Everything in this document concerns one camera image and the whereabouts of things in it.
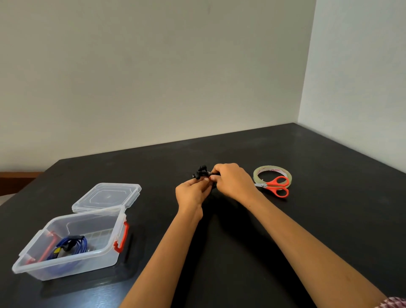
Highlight maroon white patterned right sleeve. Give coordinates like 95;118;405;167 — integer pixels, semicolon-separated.
379;297;406;308

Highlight clear tape roll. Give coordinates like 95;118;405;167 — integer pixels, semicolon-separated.
252;165;293;188

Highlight red-handled scissors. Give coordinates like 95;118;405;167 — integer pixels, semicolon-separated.
254;175;290;198

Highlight person's left forearm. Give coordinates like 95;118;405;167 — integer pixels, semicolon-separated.
120;208;203;308

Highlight brown wooden furniture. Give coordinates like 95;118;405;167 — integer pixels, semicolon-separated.
0;171;44;196

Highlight blue wired earphones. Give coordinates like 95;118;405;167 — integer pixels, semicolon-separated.
47;235;88;261

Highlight person's right hand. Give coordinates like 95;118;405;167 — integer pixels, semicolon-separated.
209;163;262;209

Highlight person's right forearm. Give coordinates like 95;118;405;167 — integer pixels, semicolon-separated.
246;192;387;308

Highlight person's left hand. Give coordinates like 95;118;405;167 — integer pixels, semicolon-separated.
175;176;213;221

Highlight black wired earphones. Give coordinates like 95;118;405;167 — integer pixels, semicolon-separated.
192;165;219;190

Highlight clear plastic lid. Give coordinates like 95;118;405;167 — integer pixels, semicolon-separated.
71;182;142;213

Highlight clear plastic box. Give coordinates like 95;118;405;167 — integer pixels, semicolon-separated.
12;205;130;282

